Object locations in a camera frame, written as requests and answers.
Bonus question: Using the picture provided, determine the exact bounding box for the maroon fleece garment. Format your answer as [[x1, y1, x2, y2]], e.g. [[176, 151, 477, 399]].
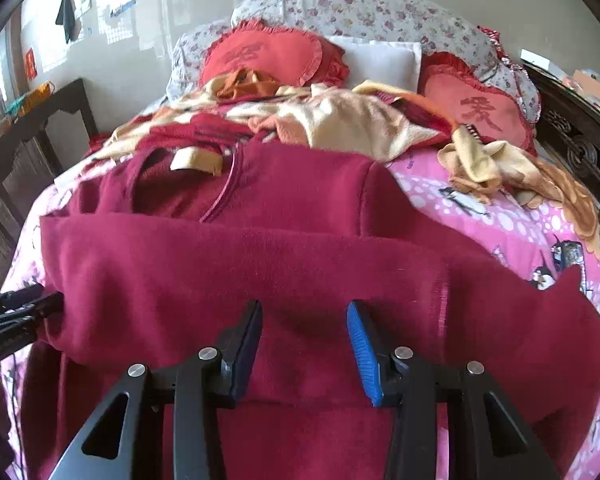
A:
[[21, 142, 600, 479]]

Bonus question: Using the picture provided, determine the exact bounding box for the cream orange clothes pile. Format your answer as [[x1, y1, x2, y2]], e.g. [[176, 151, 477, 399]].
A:
[[94, 68, 600, 255]]

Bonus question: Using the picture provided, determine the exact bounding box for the dark wooden side table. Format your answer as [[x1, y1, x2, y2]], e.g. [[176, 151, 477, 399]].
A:
[[0, 78, 99, 228]]

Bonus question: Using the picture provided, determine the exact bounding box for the pink penguin bedspread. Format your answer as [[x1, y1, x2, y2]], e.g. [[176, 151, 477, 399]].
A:
[[2, 150, 600, 479]]

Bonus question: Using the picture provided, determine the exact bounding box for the dark hanging cloth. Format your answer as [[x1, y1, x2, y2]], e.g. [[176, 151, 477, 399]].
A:
[[55, 0, 76, 44]]

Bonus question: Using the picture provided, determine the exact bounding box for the right red heart pillow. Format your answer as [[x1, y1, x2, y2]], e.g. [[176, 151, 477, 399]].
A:
[[418, 52, 536, 155]]

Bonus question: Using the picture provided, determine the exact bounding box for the red heart pillow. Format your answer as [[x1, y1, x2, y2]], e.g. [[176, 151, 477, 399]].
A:
[[199, 20, 350, 87], [418, 52, 536, 155]]

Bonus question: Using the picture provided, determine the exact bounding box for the carved dark wooden headboard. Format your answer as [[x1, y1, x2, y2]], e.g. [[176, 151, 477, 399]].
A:
[[524, 63, 600, 203]]

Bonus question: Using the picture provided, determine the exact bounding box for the left red heart pillow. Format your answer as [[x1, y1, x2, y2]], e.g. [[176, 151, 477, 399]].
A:
[[199, 20, 350, 87]]

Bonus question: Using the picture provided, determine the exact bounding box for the white small pillow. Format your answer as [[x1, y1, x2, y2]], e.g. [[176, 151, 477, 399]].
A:
[[328, 36, 422, 92]]

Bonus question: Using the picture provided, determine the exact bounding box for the floral folded quilt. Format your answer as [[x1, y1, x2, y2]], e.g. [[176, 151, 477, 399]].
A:
[[166, 0, 541, 124]]

